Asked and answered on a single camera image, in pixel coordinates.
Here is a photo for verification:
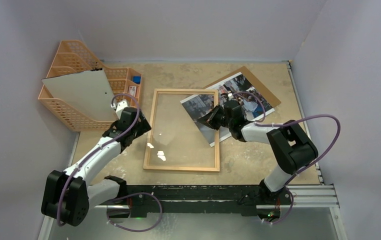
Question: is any street scene photo print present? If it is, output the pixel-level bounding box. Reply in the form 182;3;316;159
180;87;275;147

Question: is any clear acrylic frame pane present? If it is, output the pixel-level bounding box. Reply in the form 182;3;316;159
148;92;217;168

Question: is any brown frame backing board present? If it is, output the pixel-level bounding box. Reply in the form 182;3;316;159
203;66;281;108

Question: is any wooden picture frame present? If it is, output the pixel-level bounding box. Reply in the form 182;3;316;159
143;88;221;173

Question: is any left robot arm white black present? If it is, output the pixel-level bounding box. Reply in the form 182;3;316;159
40;107;151;227

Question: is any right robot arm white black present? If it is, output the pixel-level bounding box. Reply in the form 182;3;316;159
197;100;319;204

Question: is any red white small box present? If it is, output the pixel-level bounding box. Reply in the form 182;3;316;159
128;85;138;97

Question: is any white board in organizer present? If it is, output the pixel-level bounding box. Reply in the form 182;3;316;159
41;68;116;121

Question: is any blue small item in organizer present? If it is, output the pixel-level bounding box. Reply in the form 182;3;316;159
132;75;142;84

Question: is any orange plastic file organizer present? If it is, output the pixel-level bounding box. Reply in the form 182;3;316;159
38;40;143;132

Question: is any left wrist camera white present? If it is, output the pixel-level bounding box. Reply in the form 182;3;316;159
110;99;130;119

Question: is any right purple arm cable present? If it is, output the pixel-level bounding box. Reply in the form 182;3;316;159
231;91;341;193

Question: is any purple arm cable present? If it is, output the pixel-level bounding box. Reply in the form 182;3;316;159
55;93;141;227
231;91;341;193

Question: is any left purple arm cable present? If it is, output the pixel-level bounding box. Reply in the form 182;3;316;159
55;93;141;227

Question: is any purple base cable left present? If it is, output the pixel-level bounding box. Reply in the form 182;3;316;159
106;192;163;233

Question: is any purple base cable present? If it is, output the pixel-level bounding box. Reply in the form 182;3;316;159
260;188;297;226
106;192;163;233

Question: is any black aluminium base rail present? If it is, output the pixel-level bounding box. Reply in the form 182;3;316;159
46;183;340;218

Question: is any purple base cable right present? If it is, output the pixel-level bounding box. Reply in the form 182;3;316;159
260;188;297;226

